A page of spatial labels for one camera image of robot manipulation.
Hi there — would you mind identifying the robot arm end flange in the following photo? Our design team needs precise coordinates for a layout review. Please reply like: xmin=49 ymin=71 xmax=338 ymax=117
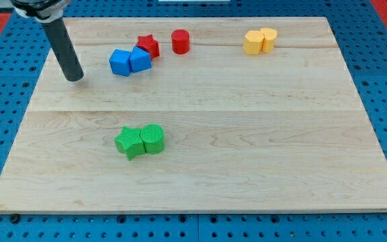
xmin=10 ymin=0 xmax=71 ymax=24

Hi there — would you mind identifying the wooden board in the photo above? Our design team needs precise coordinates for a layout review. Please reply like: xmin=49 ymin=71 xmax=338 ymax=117
xmin=0 ymin=17 xmax=387 ymax=214

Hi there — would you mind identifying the green star block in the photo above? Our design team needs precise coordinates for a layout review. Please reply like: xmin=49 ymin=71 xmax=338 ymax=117
xmin=114 ymin=126 xmax=146 ymax=161

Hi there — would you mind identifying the red star block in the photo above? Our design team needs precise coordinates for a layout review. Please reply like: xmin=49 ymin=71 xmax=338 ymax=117
xmin=136 ymin=34 xmax=161 ymax=60

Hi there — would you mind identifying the green cylinder block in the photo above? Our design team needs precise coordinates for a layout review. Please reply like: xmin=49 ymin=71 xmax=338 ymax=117
xmin=140 ymin=124 xmax=165 ymax=155

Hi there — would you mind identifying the blue block right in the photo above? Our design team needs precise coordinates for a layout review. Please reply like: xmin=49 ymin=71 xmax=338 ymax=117
xmin=129 ymin=46 xmax=152 ymax=73

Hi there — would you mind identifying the blue block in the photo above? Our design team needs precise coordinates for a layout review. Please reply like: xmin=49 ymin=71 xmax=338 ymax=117
xmin=129 ymin=46 xmax=152 ymax=73
xmin=109 ymin=49 xmax=132 ymax=77

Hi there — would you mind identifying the red cylinder block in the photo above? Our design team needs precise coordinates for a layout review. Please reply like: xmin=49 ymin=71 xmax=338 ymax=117
xmin=171 ymin=29 xmax=190 ymax=54

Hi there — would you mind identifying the blue block left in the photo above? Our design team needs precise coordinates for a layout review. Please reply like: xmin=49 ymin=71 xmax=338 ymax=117
xmin=109 ymin=49 xmax=132 ymax=77

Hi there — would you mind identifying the yellow hexagon block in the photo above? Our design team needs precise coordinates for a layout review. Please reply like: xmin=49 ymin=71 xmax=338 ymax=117
xmin=243 ymin=30 xmax=265 ymax=55

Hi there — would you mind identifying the yellow heart block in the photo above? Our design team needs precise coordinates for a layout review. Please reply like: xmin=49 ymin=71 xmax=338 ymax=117
xmin=259 ymin=28 xmax=278 ymax=53

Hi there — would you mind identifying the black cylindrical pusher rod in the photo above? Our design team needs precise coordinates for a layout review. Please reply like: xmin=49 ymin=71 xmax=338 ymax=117
xmin=42 ymin=17 xmax=84 ymax=82

